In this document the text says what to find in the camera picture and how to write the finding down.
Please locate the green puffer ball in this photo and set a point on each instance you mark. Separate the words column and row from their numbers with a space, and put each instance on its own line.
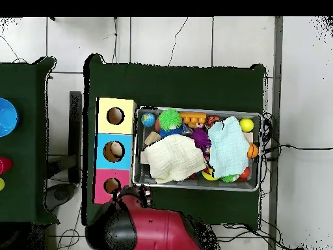
column 170, row 119

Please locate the cream waffle cloth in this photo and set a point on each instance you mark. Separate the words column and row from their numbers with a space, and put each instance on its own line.
column 174, row 158

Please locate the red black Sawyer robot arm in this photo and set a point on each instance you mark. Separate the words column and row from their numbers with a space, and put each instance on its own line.
column 156, row 229

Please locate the wooden box with three holes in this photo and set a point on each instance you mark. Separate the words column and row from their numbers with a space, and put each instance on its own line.
column 125, row 125

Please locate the shallow clear mesh bin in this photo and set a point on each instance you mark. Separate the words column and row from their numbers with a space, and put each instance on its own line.
column 141, row 174

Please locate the wavy wooden block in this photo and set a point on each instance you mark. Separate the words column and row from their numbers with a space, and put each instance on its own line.
column 153, row 138

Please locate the blue globe ball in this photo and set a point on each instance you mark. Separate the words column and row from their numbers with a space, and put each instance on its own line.
column 148, row 119

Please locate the orange toy brick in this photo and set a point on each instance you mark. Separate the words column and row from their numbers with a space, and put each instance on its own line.
column 193, row 117

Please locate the purple spiky ball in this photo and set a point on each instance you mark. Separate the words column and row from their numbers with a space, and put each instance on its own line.
column 201, row 139

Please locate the orange black striped ball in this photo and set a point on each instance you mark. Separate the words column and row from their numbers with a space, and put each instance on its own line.
column 212, row 120

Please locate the light blue waffle cloth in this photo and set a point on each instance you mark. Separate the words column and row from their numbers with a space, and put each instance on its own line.
column 229, row 148

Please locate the yellow ball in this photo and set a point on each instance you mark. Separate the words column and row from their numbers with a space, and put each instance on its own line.
column 246, row 125

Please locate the small orange basketball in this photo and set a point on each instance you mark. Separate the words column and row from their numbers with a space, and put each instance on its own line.
column 253, row 151

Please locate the grey rounded base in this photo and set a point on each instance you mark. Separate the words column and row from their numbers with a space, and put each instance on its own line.
column 61, row 195

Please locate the dark green side table cloth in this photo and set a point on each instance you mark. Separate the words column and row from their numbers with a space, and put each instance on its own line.
column 23, row 145

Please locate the blue bowl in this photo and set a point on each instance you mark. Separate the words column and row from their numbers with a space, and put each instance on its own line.
column 7, row 117

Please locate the red toy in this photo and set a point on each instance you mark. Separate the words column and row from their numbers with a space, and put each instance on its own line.
column 5, row 165

